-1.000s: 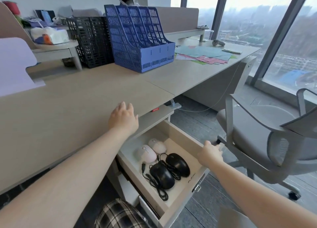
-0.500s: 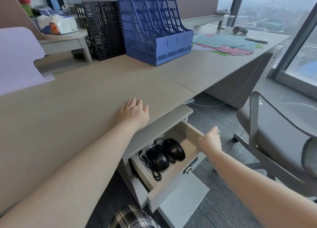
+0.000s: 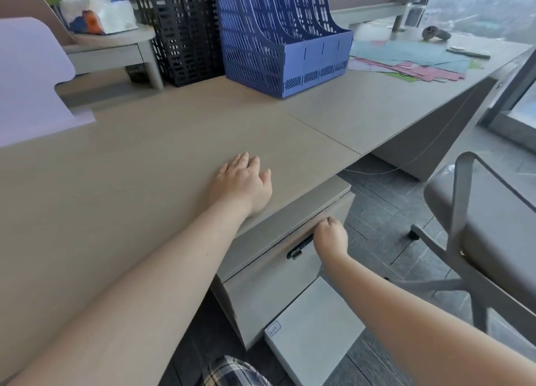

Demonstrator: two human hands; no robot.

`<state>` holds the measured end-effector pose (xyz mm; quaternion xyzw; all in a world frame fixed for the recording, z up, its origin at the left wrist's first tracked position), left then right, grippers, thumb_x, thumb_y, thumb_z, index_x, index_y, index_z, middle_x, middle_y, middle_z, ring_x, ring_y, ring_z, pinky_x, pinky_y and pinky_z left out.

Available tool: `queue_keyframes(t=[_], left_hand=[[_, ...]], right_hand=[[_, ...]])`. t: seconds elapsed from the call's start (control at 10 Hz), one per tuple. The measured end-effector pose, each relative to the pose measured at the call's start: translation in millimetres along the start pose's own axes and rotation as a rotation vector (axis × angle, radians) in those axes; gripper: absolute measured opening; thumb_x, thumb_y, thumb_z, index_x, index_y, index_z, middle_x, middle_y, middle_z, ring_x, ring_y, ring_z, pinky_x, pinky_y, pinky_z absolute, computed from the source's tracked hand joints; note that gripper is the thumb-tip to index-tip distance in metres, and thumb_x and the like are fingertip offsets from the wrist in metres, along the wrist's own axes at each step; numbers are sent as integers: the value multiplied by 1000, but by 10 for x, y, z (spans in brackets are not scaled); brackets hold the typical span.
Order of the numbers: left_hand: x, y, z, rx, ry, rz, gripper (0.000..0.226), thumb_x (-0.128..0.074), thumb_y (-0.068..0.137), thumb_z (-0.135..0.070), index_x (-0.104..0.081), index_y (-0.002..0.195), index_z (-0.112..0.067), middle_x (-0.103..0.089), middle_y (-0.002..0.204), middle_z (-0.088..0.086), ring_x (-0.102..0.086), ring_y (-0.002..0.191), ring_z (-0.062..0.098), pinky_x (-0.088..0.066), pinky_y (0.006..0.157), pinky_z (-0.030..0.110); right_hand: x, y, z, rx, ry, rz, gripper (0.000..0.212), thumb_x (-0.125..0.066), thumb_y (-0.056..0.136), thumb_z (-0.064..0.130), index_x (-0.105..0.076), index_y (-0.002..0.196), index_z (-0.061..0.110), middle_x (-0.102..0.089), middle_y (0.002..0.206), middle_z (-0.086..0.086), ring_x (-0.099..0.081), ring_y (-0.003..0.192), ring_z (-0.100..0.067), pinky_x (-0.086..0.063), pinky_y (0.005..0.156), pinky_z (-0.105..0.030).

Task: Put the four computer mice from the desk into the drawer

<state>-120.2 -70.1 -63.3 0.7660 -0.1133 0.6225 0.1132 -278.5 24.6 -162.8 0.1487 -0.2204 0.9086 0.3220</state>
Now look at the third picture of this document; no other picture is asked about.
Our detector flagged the person's right hand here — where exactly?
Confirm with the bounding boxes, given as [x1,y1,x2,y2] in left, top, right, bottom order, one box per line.
[314,216,349,263]

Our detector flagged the person's left hand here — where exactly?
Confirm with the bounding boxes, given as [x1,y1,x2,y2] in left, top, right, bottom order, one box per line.
[208,151,273,219]

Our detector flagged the grey drawer with lock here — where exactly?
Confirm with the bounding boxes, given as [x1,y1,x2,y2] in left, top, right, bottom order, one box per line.
[217,192,356,284]

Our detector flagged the person's right forearm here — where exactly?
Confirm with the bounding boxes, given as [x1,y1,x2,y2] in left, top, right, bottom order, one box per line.
[320,247,536,386]

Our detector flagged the person's left forearm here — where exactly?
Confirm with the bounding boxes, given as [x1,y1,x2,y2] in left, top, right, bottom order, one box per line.
[8,196,253,386]

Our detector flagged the black drawer lock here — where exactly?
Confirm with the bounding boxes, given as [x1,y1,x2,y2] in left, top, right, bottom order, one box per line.
[286,234,315,260]

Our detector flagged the flat light grey box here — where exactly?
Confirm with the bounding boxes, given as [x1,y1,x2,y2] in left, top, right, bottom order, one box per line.
[264,276,366,386]

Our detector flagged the grey drawer cabinet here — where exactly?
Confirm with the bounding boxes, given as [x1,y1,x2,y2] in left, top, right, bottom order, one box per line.
[210,174,356,351]

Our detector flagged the blue plastic file rack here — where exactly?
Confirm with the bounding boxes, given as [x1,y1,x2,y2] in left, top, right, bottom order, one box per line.
[213,0,355,100]

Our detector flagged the grey office chair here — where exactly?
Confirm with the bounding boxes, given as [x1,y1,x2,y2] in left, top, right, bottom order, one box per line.
[409,151,536,341]

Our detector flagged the black plastic file rack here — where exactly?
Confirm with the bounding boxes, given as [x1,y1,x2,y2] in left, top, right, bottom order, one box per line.
[130,0,227,88]

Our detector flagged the plaid trousers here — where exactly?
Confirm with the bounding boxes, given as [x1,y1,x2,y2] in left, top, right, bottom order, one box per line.
[201,355,274,386]

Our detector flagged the pile of coloured paper sheets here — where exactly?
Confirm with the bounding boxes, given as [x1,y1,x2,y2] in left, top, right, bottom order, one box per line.
[347,40,483,84]

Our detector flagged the grey desk riser shelf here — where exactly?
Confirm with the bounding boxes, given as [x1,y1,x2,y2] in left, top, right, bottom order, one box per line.
[63,24,165,90]
[330,1,424,32]

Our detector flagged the grey handheld controller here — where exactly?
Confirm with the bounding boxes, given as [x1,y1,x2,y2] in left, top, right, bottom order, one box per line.
[422,25,452,42]

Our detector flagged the black pen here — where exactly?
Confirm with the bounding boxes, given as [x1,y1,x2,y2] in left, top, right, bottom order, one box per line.
[446,47,491,60]

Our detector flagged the white tissue pack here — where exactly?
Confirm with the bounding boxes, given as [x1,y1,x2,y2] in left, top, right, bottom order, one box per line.
[59,0,139,35]

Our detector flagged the lilac paper sheet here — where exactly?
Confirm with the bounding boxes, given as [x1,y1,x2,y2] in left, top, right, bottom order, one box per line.
[0,17,97,148]

